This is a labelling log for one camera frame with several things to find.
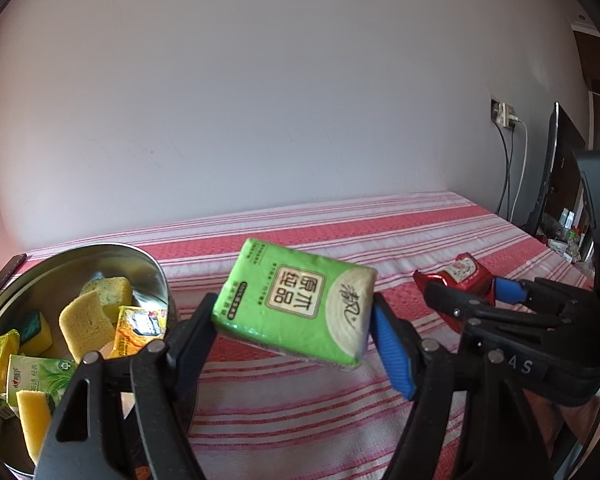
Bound wall power outlet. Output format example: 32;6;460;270
490;97;522;129

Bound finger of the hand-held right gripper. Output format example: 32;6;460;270
424;281;546;335
492;276;596;312

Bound green scouring sponge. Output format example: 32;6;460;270
19;310;54;356

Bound green and beige tissue pack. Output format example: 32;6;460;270
211;237;379;372

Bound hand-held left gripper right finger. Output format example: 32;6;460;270
370;294;553;480

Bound red snack packet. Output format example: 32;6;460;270
412;254;496;306

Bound dark power cable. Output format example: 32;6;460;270
495;125;517;222

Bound red striped tablecloth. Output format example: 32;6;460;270
0;190;600;480

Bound round metal tin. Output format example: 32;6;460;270
0;242;201;478

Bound yellow snack packet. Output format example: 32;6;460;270
0;329;21;394

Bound small green tissue pack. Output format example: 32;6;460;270
6;354;77;409

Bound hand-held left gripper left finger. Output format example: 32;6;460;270
34;292;218;480

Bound black smartphone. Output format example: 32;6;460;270
0;254;28;301

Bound orange-yellow snack packet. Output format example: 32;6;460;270
112;305;169;360

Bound black flat monitor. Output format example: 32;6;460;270
525;101;589;242

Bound thick green-topped yellow sponge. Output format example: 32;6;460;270
80;276;134;324

